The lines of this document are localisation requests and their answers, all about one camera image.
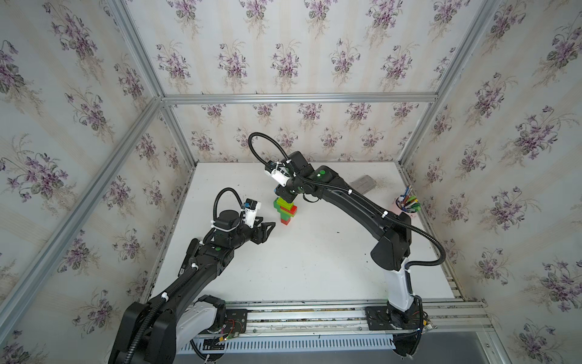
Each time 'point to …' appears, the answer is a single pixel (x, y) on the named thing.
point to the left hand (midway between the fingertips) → (268, 222)
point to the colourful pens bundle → (408, 202)
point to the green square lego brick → (285, 216)
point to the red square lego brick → (286, 222)
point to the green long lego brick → (276, 205)
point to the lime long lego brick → (284, 204)
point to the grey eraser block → (364, 183)
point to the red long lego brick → (292, 210)
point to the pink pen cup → (396, 209)
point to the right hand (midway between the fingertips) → (284, 187)
